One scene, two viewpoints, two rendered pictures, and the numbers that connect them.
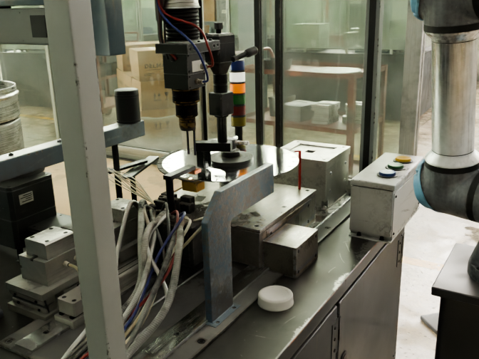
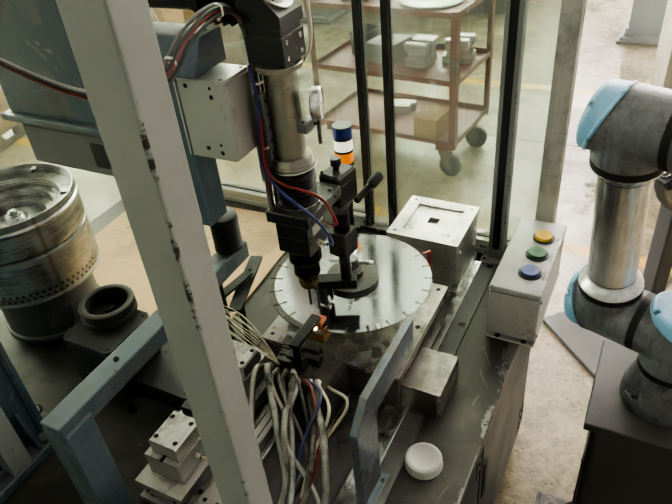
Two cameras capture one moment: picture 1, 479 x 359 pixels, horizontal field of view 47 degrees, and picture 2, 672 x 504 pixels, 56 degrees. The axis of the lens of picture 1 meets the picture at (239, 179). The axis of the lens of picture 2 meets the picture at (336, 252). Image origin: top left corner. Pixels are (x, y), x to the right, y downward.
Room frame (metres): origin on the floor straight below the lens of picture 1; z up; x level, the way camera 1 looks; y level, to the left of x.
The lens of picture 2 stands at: (0.25, 0.08, 1.78)
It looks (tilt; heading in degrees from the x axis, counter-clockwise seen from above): 36 degrees down; 359
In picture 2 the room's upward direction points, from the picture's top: 6 degrees counter-clockwise
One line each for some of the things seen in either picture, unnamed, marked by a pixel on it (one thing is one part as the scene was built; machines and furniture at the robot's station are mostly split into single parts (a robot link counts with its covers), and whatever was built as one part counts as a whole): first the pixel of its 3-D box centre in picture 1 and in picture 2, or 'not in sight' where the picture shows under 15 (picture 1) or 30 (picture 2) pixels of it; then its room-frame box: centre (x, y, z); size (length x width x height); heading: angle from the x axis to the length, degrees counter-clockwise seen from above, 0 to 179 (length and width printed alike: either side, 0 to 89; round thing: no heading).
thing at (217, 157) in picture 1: (230, 154); (352, 273); (1.30, 0.02, 0.96); 0.11 x 0.11 x 0.03
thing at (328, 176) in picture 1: (309, 175); (433, 244); (1.55, -0.21, 0.82); 0.18 x 0.18 x 0.15; 58
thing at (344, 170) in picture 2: (219, 70); (339, 208); (1.22, 0.04, 1.17); 0.06 x 0.05 x 0.20; 139
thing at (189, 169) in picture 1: (182, 184); (308, 340); (1.13, 0.12, 0.95); 0.10 x 0.03 x 0.07; 148
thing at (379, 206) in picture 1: (388, 194); (527, 279); (1.37, -0.39, 0.82); 0.28 x 0.11 x 0.15; 148
